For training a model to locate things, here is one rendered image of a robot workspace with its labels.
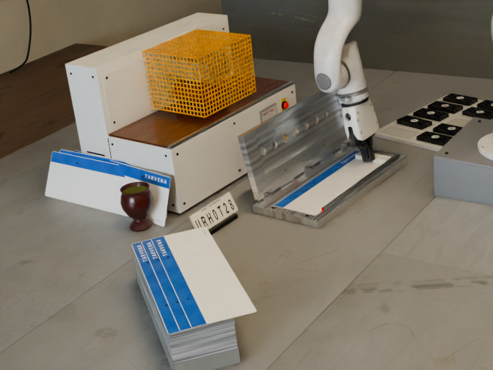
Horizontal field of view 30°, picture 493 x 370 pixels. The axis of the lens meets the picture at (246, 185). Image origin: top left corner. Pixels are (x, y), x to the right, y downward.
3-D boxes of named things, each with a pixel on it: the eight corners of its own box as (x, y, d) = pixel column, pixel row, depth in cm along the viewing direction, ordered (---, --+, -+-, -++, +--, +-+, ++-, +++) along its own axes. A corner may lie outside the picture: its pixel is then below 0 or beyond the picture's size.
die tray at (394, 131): (447, 153, 260) (447, 150, 260) (372, 135, 278) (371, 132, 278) (521, 111, 284) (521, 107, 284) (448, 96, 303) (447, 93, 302)
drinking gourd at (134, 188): (127, 220, 242) (120, 182, 237) (158, 217, 241) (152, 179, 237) (122, 235, 234) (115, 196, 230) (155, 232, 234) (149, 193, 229)
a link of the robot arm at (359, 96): (356, 94, 243) (358, 105, 244) (373, 84, 249) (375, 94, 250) (330, 96, 248) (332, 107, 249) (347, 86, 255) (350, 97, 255)
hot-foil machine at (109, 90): (180, 217, 240) (160, 78, 225) (75, 189, 264) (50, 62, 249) (336, 121, 293) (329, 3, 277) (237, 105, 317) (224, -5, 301)
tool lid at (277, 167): (242, 136, 230) (237, 136, 231) (261, 205, 236) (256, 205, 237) (337, 82, 261) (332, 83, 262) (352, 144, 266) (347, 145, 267)
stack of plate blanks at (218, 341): (240, 363, 178) (235, 318, 174) (175, 379, 176) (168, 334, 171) (192, 270, 214) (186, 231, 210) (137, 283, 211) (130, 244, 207)
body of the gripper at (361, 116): (355, 102, 243) (364, 142, 247) (375, 90, 251) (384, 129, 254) (332, 104, 248) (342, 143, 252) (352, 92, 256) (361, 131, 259)
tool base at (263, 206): (319, 228, 226) (318, 215, 225) (253, 212, 238) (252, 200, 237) (406, 163, 257) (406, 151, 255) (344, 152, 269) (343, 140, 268)
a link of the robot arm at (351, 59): (354, 95, 243) (373, 84, 249) (342, 46, 239) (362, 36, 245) (329, 97, 248) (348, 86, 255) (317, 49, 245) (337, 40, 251)
